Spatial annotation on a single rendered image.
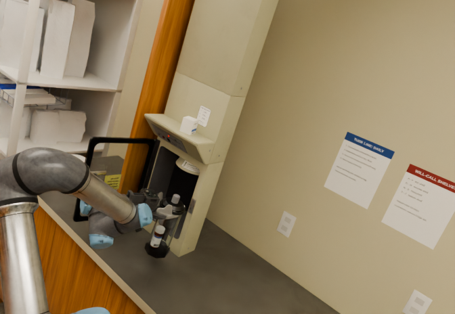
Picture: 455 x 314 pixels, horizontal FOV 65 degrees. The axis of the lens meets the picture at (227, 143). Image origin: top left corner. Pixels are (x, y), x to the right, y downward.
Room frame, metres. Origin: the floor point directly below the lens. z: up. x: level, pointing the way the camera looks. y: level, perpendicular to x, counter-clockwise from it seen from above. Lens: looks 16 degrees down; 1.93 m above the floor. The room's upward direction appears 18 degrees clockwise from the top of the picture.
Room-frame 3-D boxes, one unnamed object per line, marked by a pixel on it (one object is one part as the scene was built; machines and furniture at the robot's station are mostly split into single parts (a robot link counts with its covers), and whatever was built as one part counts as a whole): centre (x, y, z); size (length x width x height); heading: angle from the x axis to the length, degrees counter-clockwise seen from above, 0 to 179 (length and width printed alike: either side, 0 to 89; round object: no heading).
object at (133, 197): (1.23, 0.24, 1.24); 0.12 x 0.08 x 0.09; 128
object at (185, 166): (1.57, 0.11, 1.34); 0.18 x 0.18 x 0.05
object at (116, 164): (1.45, 0.42, 1.19); 0.30 x 0.01 x 0.40; 138
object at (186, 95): (1.60, 0.11, 1.33); 0.32 x 0.25 x 0.77; 58
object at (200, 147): (1.44, 0.21, 1.46); 0.32 x 0.11 x 0.10; 58
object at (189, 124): (1.42, 0.17, 1.54); 0.05 x 0.05 x 0.06; 76
